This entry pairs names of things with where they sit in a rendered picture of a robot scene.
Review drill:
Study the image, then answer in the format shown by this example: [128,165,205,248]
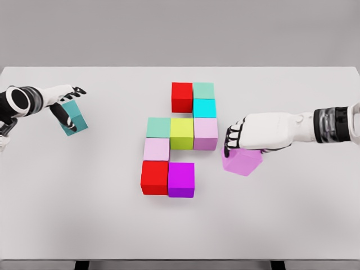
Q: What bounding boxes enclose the light pink cube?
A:
[142,137,171,162]
[193,117,219,151]

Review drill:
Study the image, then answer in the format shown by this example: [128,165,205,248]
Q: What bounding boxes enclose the cyan cube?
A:
[192,98,218,119]

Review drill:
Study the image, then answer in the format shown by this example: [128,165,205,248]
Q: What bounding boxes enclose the red cube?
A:
[171,82,194,114]
[140,160,170,196]

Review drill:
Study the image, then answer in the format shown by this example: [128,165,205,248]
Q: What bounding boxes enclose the yellow-green cube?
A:
[169,118,195,150]

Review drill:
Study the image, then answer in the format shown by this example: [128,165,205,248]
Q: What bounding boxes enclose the teal cube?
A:
[58,100,89,137]

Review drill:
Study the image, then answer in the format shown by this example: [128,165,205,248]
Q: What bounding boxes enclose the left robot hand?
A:
[48,85,87,133]

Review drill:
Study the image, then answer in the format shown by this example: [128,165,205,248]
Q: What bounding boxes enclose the magenta purple cube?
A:
[168,162,196,199]

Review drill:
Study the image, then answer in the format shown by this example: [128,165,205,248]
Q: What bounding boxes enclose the mint green cube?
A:
[146,117,172,139]
[192,82,216,100]

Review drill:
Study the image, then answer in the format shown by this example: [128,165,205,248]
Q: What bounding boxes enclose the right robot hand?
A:
[224,112,296,158]

